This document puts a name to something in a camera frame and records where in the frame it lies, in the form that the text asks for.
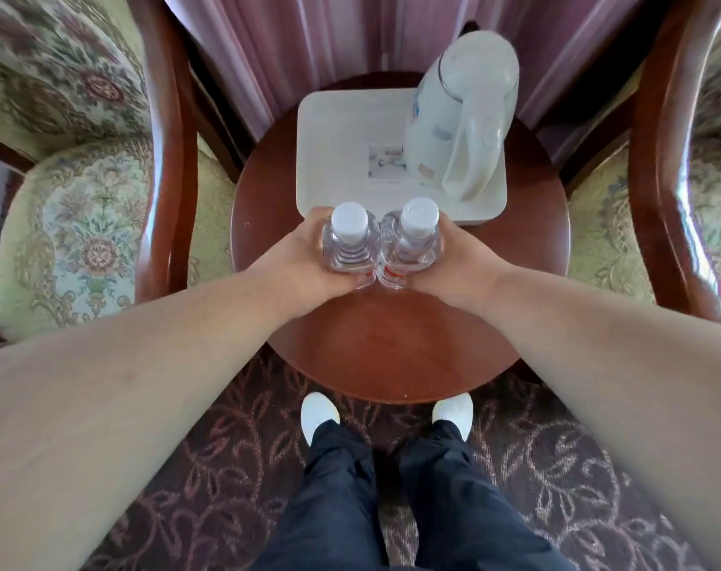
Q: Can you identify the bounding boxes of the dark blue trousers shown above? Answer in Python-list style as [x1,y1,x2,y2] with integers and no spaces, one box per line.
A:
[250,420,575,571]

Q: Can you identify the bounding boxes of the person's right hand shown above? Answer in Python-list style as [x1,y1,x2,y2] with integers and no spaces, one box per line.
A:
[406,211,514,311]

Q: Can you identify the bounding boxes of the person's left hand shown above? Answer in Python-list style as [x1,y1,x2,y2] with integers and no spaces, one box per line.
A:
[245,207,375,320]

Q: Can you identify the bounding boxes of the round wooden side table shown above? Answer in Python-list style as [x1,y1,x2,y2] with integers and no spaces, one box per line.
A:
[230,71,571,405]

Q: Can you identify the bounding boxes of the white right slipper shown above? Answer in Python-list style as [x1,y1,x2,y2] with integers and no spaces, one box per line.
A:
[432,393,474,442]

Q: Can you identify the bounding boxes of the white rectangular tray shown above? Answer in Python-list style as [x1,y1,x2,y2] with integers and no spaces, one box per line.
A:
[295,88,508,226]

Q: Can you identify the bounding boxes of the floral upholstered wooden armchair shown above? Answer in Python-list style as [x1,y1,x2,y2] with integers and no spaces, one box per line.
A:
[551,0,721,328]
[0,0,242,342]

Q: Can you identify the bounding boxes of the white electric kettle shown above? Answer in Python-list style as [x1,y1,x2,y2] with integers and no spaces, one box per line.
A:
[403,31,520,203]

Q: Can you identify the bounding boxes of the white left slipper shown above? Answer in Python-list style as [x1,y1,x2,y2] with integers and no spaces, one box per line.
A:
[300,392,341,446]

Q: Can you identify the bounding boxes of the pink curtain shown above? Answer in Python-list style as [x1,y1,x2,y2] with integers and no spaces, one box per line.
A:
[158,0,653,143]

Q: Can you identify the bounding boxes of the clear plastic water bottle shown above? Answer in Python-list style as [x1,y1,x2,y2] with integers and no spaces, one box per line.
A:
[377,197,443,290]
[321,202,382,290]

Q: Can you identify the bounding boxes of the white slipper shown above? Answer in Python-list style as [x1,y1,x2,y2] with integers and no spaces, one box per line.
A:
[432,393,474,442]
[300,392,341,446]

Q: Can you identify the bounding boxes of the person's right forearm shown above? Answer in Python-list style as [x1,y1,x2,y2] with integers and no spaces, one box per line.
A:
[485,263,721,571]

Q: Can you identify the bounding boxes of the person's left forearm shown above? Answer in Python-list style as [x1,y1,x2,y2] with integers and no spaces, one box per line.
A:
[0,270,293,571]

